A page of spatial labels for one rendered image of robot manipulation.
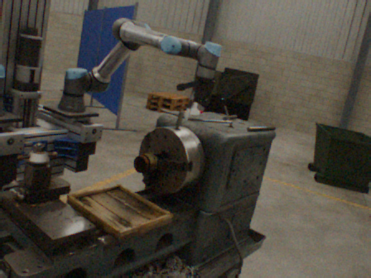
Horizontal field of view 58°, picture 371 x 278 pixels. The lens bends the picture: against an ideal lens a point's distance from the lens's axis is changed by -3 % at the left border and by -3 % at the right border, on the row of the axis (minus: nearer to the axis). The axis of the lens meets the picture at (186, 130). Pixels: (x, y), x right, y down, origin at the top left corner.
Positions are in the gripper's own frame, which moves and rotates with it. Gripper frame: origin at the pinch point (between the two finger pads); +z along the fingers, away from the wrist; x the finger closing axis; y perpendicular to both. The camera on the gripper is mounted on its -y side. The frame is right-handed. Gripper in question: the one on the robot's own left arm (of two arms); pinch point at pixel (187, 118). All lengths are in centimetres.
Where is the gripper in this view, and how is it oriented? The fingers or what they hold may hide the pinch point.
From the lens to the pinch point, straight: 159.3
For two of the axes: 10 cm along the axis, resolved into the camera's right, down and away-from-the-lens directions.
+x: 2.2, -2.1, 9.5
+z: -2.7, 9.3, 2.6
